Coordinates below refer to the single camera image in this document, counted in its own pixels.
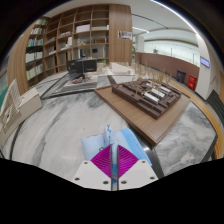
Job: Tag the curved wooden slatted bench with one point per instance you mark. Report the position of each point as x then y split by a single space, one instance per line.
216 133

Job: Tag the dark grey bin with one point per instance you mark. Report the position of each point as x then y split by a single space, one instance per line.
181 76

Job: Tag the brown architectural model on board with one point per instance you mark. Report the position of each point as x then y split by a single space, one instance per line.
143 96

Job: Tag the black architectural model grey base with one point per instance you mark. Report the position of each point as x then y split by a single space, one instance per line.
80 68

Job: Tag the wooden cube shelf unit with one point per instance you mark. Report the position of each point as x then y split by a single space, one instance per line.
80 36

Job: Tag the white architectural model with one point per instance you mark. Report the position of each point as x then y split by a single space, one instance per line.
30 103

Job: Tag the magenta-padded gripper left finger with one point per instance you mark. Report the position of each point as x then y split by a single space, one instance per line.
95 171

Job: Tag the wall poster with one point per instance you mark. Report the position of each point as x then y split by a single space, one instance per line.
125 34

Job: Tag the red bin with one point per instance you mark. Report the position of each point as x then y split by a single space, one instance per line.
192 82

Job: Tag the wall screen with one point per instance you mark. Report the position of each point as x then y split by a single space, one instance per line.
205 62

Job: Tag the dark bookshelf with books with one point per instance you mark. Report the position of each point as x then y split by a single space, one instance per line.
35 56

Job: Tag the light blue printed towel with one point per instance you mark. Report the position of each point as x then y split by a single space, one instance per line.
93 146

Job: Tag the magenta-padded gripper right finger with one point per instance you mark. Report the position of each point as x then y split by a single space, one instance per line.
133 171

